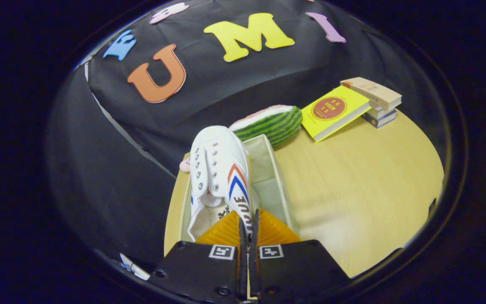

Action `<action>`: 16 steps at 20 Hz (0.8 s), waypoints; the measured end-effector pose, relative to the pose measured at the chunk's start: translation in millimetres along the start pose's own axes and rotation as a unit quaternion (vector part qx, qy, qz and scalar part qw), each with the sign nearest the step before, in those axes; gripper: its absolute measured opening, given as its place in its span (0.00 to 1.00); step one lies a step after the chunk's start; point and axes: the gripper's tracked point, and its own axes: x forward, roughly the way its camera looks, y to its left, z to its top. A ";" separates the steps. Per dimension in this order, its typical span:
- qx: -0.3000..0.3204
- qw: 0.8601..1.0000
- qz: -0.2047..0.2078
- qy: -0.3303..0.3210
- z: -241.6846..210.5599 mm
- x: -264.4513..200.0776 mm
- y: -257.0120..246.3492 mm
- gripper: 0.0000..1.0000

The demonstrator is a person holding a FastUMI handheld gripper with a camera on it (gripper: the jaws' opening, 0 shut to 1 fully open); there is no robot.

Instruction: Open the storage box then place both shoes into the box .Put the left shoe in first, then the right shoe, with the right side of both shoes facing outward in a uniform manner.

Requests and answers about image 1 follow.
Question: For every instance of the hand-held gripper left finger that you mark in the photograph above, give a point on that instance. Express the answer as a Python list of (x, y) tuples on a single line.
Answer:
[(201, 274)]

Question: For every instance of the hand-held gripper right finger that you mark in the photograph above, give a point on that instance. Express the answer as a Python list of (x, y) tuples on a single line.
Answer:
[(293, 270)]

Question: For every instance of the beige fabric storage box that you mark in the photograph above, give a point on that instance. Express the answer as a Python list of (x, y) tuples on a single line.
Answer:
[(268, 185)]

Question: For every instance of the white canvas shoe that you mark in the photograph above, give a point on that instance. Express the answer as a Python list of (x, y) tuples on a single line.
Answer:
[(217, 160)]

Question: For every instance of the white flat object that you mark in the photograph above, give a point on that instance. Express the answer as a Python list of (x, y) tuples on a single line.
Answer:
[(135, 268)]

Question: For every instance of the pink green plush toy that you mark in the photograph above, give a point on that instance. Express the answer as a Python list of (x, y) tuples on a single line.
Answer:
[(184, 165)]

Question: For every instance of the watermelon slice plush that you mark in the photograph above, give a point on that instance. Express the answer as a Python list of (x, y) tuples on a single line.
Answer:
[(274, 124)]

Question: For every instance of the yellow book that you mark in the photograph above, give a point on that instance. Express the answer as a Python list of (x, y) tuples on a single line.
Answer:
[(331, 112)]

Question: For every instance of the blue book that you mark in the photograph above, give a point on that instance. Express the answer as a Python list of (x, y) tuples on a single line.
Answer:
[(380, 121)]

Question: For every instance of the grey book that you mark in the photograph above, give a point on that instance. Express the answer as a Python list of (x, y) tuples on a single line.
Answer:
[(380, 112)]

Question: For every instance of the black backdrop cloth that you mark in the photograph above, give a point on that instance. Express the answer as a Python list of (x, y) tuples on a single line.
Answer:
[(234, 93)]

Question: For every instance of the tan book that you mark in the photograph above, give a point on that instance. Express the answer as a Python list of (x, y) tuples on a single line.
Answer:
[(373, 93)]

